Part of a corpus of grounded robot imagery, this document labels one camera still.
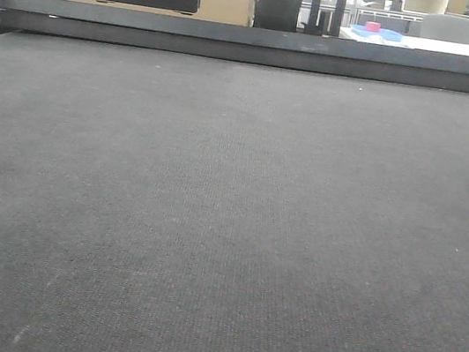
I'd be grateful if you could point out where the black rectangular column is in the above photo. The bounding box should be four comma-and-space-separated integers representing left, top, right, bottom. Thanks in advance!
253, 0, 302, 33

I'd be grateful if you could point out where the pink tape roll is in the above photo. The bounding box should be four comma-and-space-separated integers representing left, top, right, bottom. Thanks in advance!
364, 21, 381, 33

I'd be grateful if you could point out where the light blue tray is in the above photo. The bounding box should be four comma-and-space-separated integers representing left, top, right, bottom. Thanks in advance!
350, 24, 404, 42

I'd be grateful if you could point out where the white background table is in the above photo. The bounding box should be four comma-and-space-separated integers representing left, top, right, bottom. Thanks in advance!
339, 27, 469, 56

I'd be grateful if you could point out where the black metal stand frame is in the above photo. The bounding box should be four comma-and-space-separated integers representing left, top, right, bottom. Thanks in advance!
303, 0, 347, 38

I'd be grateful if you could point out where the black conveyor side rail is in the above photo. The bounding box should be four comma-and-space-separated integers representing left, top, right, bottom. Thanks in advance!
0, 0, 469, 94

